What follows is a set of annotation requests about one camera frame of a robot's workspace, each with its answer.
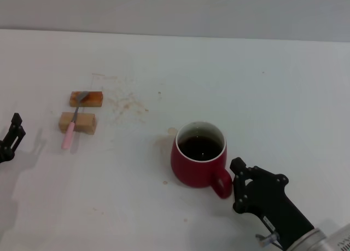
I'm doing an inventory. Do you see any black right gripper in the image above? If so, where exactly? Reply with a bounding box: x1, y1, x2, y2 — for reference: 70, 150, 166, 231
229, 157, 315, 250

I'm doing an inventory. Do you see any pink handled metal spoon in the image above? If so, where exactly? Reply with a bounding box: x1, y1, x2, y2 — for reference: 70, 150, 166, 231
61, 91, 90, 150

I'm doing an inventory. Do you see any red ceramic coffee cup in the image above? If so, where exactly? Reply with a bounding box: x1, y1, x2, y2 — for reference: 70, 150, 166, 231
171, 121, 233, 199

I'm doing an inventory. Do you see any plain notched wooden block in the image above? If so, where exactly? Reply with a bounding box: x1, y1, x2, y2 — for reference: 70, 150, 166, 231
58, 112, 97, 135

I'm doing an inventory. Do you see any stained wooden block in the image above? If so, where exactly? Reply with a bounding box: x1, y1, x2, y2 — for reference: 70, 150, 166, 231
69, 91, 104, 108

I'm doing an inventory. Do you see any metal plug with cable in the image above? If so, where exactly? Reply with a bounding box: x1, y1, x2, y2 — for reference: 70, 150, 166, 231
255, 231, 282, 248

